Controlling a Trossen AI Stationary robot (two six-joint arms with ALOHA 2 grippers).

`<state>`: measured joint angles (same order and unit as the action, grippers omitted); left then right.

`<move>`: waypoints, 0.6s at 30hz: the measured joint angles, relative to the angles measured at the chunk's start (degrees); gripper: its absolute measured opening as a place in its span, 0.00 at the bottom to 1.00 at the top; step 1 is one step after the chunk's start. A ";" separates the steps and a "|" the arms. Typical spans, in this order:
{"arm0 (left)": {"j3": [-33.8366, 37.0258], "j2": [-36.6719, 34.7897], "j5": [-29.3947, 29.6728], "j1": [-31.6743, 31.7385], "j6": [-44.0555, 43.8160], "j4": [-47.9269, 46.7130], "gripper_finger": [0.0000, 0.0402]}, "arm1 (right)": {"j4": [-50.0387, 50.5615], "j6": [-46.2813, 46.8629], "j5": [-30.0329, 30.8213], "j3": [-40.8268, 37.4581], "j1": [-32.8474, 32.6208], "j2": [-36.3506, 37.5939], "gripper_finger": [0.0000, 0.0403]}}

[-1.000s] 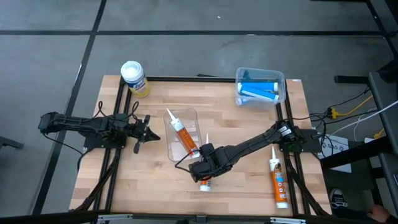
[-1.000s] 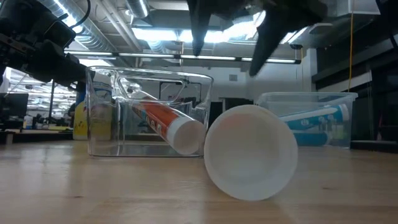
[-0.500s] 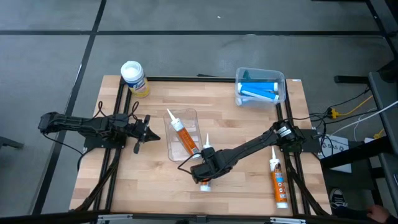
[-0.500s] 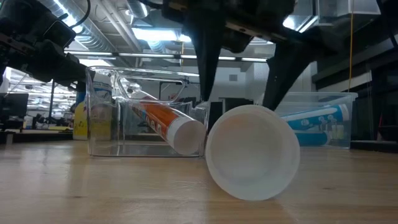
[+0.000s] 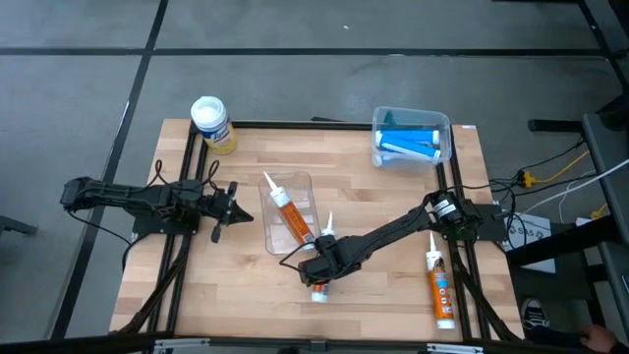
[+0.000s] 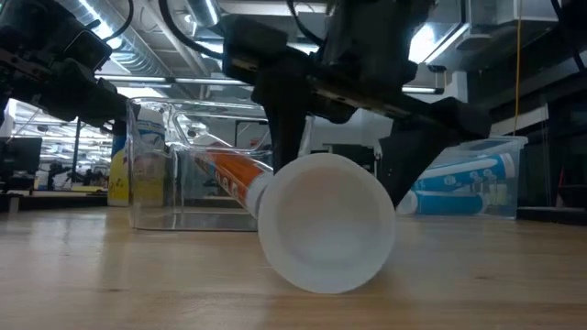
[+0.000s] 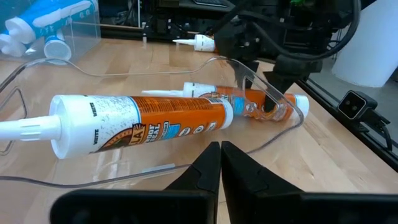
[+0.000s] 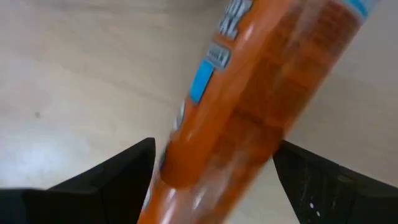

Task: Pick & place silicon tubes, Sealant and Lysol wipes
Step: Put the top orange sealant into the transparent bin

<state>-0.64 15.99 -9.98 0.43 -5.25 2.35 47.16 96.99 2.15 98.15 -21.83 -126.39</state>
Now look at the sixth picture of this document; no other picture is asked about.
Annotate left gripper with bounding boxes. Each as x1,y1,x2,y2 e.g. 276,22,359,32
0,8,139,135

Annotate orange Gorilla sealant tube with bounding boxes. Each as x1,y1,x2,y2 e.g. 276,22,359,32
192,132,397,295

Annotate blue silicone sealant tube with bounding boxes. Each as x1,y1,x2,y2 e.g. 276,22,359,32
415,152,516,193
395,189,490,216

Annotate smooth silver air duct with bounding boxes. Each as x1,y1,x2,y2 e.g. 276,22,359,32
185,0,222,28

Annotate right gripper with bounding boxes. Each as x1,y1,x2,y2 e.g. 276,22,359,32
221,16,493,209

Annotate yellow Lysol wipes canister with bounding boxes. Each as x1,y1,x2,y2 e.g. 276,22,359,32
106,106,167,208

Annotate long linear ceiling light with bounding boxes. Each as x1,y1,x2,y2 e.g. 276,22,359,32
94,74,447,95

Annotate clear acrylic bin with handles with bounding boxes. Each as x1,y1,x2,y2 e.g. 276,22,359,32
125,96,277,233

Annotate silver spiral air duct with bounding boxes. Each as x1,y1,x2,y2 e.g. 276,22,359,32
54,0,166,78

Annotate black monitor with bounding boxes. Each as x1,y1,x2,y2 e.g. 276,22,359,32
0,136,44,192

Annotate yellow hanging cable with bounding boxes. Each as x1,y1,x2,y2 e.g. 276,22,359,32
512,0,525,137

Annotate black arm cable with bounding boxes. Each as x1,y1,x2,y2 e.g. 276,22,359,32
101,0,136,44
157,0,227,61

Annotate translucent plastic storage box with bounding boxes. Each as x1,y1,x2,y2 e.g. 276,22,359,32
394,135,529,220

